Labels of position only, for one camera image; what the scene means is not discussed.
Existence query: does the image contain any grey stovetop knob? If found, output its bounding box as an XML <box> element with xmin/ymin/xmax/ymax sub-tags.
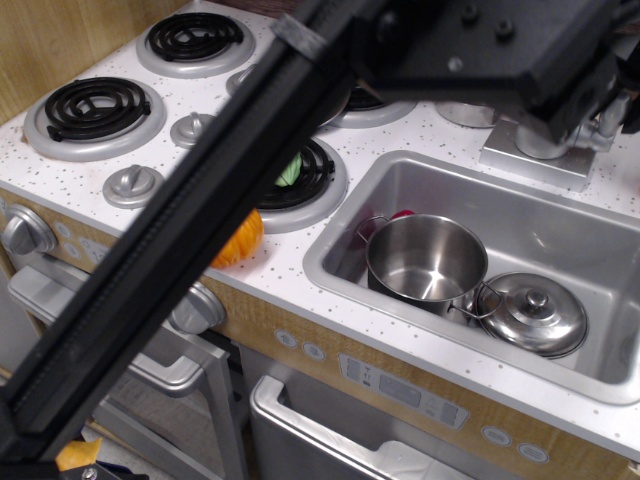
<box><xmin>170</xmin><ymin>112</ymin><xmax>214</xmax><ymax>149</ymax></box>
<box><xmin>102</xmin><ymin>164</ymin><xmax>164</xmax><ymax>210</ymax></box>
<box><xmin>225</xmin><ymin>64</ymin><xmax>256</xmax><ymax>96</ymax></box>

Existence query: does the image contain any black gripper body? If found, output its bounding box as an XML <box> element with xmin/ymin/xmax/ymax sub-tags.
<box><xmin>602</xmin><ymin>1</ymin><xmax>639</xmax><ymax>100</ymax></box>

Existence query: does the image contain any grey plastic sink basin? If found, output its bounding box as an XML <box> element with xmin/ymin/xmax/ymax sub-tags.
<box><xmin>303</xmin><ymin>151</ymin><xmax>639</xmax><ymax>405</ymax></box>

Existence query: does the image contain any grey oven knob right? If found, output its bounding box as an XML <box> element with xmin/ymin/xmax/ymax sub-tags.
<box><xmin>167</xmin><ymin>282</ymin><xmax>227</xmax><ymax>335</ymax></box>

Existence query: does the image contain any green bitter melon toy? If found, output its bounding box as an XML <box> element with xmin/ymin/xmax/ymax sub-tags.
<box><xmin>274</xmin><ymin>152</ymin><xmax>303</xmax><ymax>188</ymax></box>

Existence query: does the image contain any grey dishwasher door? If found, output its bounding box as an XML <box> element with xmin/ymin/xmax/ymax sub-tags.
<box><xmin>242</xmin><ymin>350</ymin><xmax>512</xmax><ymax>479</ymax></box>

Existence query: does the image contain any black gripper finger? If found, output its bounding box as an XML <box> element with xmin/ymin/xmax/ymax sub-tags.
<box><xmin>621</xmin><ymin>97</ymin><xmax>640</xmax><ymax>135</ymax></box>

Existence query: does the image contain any grey oven knob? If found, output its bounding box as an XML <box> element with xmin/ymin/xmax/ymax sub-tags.
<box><xmin>167</xmin><ymin>282</ymin><xmax>227</xmax><ymax>335</ymax></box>
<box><xmin>1</xmin><ymin>204</ymin><xmax>58</xmax><ymax>255</ymax></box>

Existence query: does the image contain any silver faucet with lever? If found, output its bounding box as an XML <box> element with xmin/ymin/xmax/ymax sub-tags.
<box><xmin>480</xmin><ymin>91</ymin><xmax>631</xmax><ymax>192</ymax></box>

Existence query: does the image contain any front left black burner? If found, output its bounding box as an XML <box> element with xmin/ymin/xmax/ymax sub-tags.
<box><xmin>23</xmin><ymin>77</ymin><xmax>167</xmax><ymax>162</ymax></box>

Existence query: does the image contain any grey oven door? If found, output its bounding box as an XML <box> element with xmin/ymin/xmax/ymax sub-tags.
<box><xmin>7</xmin><ymin>264</ymin><xmax>249</xmax><ymax>480</ymax></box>

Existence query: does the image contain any steel saucepan with handle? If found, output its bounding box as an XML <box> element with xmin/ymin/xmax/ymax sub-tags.
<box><xmin>435</xmin><ymin>102</ymin><xmax>499</xmax><ymax>129</ymax></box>

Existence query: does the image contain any front right black burner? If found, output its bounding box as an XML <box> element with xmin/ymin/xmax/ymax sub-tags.
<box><xmin>257</xmin><ymin>138</ymin><xmax>348</xmax><ymax>234</ymax></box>

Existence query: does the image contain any pink toy in sink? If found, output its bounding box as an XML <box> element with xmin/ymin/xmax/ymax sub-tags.
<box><xmin>390</xmin><ymin>209</ymin><xmax>415</xmax><ymax>221</ymax></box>

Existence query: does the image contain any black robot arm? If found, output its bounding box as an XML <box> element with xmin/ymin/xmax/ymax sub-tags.
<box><xmin>1</xmin><ymin>1</ymin><xmax>639</xmax><ymax>478</ymax></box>

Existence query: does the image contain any back left black burner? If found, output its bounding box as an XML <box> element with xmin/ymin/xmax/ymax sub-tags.
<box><xmin>136</xmin><ymin>12</ymin><xmax>256</xmax><ymax>79</ymax></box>

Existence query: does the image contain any grey oven knob left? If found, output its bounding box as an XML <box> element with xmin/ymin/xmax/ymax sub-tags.
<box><xmin>1</xmin><ymin>204</ymin><xmax>58</xmax><ymax>255</ymax></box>

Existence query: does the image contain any steel pot in sink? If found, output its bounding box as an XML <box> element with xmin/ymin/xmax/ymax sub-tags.
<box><xmin>356</xmin><ymin>214</ymin><xmax>504</xmax><ymax>321</ymax></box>

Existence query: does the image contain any grey stovetop knob front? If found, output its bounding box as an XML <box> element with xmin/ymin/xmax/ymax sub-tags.
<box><xmin>102</xmin><ymin>164</ymin><xmax>164</xmax><ymax>210</ymax></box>

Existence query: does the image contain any orange pumpkin toy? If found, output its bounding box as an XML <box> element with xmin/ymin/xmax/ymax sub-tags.
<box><xmin>210</xmin><ymin>209</ymin><xmax>264</xmax><ymax>269</ymax></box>

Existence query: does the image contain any steel lid in sink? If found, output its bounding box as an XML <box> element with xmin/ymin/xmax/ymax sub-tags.
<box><xmin>472</xmin><ymin>272</ymin><xmax>589</xmax><ymax>358</ymax></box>

